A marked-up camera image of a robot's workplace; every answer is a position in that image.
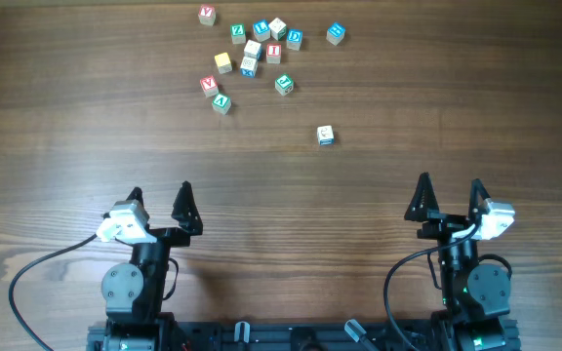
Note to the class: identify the white picture block blue side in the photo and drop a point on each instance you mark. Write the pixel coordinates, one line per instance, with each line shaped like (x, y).
(325, 135)

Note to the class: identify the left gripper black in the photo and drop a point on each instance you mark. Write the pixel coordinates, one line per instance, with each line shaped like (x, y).
(189, 223)

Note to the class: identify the red A letter block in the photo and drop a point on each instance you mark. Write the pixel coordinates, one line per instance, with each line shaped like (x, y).
(209, 86)

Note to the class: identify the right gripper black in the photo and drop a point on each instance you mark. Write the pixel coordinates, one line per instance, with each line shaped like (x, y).
(443, 225)

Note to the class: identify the blue L letter block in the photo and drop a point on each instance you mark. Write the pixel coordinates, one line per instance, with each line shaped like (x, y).
(261, 30)

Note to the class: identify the white blue-sided block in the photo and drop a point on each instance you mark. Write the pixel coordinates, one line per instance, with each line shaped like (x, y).
(252, 49)

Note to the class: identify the green V letter block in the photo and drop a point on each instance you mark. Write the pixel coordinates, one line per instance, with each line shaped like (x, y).
(221, 103)

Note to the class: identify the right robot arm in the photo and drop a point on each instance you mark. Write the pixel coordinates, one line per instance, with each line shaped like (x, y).
(475, 288)

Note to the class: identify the yellow wooden block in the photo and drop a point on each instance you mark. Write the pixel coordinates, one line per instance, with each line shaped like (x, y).
(223, 63)

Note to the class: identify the green J letter block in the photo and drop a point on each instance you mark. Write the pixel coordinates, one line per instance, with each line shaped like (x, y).
(284, 84)

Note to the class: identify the green Z letter block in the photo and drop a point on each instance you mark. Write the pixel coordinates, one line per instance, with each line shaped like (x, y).
(238, 33)

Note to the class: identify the blue D letter block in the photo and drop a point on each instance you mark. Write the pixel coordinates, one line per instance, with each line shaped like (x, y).
(294, 39)

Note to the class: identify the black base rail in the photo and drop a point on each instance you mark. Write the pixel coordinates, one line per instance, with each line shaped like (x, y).
(350, 335)

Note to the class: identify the blue block far right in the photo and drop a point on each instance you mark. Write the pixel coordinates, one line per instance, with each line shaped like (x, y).
(335, 33)

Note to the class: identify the white green-sided block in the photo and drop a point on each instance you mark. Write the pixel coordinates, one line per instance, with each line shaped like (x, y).
(278, 29)

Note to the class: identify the red Y letter block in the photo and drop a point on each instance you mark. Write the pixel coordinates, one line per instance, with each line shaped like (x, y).
(207, 15)

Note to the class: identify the white block blue X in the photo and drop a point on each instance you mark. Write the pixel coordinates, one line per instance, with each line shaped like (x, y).
(248, 67)

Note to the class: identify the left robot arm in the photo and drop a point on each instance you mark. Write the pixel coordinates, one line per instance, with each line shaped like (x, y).
(134, 291)

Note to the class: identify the red I letter block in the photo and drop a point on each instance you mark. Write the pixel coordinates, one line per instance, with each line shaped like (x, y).
(273, 53)

